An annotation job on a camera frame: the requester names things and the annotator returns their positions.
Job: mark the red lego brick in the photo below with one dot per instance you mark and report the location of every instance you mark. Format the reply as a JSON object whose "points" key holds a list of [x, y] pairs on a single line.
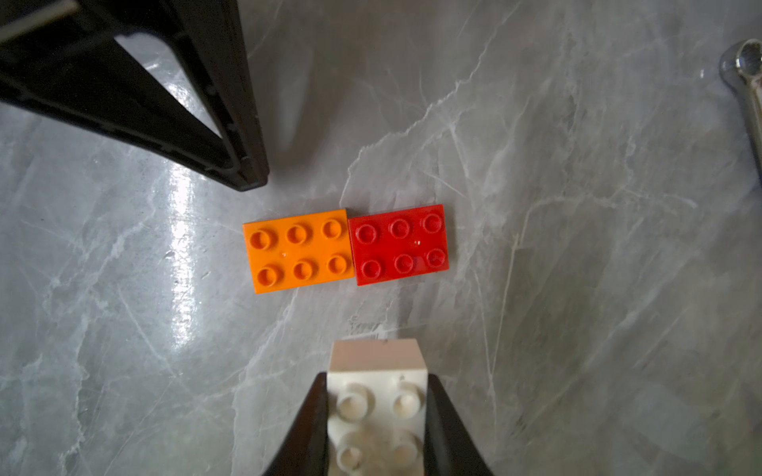
{"points": [[399, 244]]}

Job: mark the orange lego brick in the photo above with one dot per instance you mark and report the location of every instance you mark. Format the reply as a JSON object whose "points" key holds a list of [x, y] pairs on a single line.
{"points": [[298, 251]]}

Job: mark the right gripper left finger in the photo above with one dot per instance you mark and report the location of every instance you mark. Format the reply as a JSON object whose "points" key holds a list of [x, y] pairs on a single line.
{"points": [[305, 449]]}

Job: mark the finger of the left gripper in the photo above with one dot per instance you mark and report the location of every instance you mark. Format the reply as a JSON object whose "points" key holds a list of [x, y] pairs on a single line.
{"points": [[62, 59]]}

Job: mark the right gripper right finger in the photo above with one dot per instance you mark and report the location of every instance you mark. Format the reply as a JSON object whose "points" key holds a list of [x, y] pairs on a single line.
{"points": [[448, 447]]}

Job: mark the white lego brick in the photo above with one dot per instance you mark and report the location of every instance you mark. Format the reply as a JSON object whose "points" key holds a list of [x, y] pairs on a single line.
{"points": [[377, 407]]}

